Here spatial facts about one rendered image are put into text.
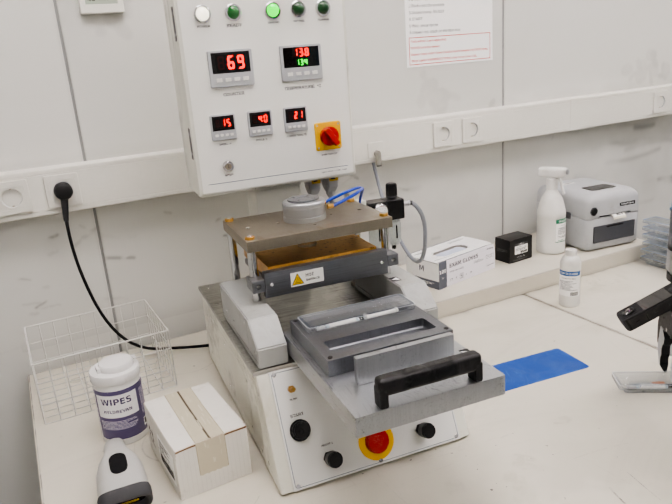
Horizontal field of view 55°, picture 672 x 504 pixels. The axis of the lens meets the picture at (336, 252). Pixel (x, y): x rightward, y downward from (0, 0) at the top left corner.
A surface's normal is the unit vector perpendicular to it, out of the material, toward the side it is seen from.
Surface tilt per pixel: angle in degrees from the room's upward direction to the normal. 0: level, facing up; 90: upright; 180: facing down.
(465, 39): 90
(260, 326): 41
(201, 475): 90
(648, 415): 0
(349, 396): 0
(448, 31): 90
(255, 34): 90
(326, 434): 65
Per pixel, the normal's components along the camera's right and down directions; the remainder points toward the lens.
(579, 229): -0.93, 0.18
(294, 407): 0.31, -0.18
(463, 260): 0.62, 0.13
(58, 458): -0.07, -0.95
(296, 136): 0.38, 0.25
